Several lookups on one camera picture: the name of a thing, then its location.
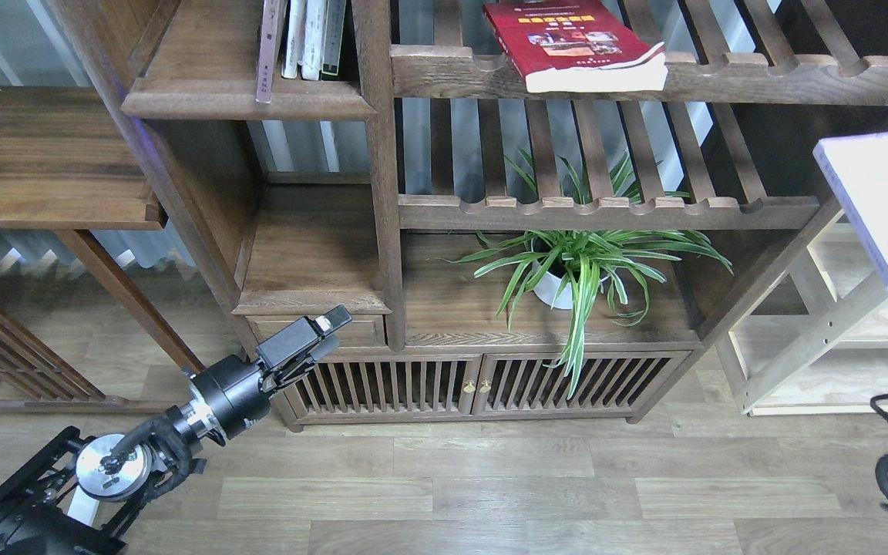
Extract red book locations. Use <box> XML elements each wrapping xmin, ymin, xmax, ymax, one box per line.
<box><xmin>483</xmin><ymin>1</ymin><xmax>668</xmax><ymax>94</ymax></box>

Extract right slatted cabinet door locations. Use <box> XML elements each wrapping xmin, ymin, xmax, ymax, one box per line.
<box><xmin>471</xmin><ymin>351</ymin><xmax>688</xmax><ymax>419</ymax></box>

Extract dark slatted wooden rack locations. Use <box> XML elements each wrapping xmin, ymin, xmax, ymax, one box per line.
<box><xmin>0</xmin><ymin>309</ymin><xmax>133</xmax><ymax>413</ymax></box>

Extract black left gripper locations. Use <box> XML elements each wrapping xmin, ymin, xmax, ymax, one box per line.
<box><xmin>186</xmin><ymin>305</ymin><xmax>352</xmax><ymax>442</ymax></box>

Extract white plant pot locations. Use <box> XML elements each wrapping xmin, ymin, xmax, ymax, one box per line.
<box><xmin>529</xmin><ymin>237</ymin><xmax>607</xmax><ymax>310</ymax></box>

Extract dark maroon book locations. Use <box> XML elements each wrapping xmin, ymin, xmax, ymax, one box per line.
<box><xmin>256</xmin><ymin>1</ymin><xmax>287</xmax><ymax>104</ymax></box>

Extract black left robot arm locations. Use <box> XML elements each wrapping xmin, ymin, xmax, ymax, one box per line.
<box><xmin>0</xmin><ymin>305</ymin><xmax>352</xmax><ymax>554</ymax></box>

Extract dark upright book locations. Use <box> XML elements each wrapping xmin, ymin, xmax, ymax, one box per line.
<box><xmin>320</xmin><ymin>0</ymin><xmax>348</xmax><ymax>81</ymax></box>

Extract dark wooden side table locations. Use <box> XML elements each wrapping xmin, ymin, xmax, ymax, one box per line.
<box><xmin>0</xmin><ymin>86</ymin><xmax>237</xmax><ymax>414</ymax></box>

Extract dark wooden bookshelf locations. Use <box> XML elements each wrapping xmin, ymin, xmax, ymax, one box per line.
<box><xmin>50</xmin><ymin>1</ymin><xmax>888</xmax><ymax>422</ymax></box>

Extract left slatted cabinet door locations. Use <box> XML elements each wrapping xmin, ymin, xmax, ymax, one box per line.
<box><xmin>282</xmin><ymin>355</ymin><xmax>482</xmax><ymax>424</ymax></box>

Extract small wooden drawer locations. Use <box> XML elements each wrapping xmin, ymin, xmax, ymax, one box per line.
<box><xmin>246</xmin><ymin>314</ymin><xmax>385</xmax><ymax>348</ymax></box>

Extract slatted cabinet door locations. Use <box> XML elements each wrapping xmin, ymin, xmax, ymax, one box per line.
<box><xmin>471</xmin><ymin>351</ymin><xmax>688</xmax><ymax>419</ymax></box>
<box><xmin>282</xmin><ymin>355</ymin><xmax>482</xmax><ymax>424</ymax></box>

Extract green spider plant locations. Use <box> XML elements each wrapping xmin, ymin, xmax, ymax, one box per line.
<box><xmin>448</xmin><ymin>146</ymin><xmax>735</xmax><ymax>400</ymax></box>

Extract light wooden shelf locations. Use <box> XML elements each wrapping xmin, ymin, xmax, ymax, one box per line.
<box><xmin>714</xmin><ymin>108</ymin><xmax>888</xmax><ymax>419</ymax></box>

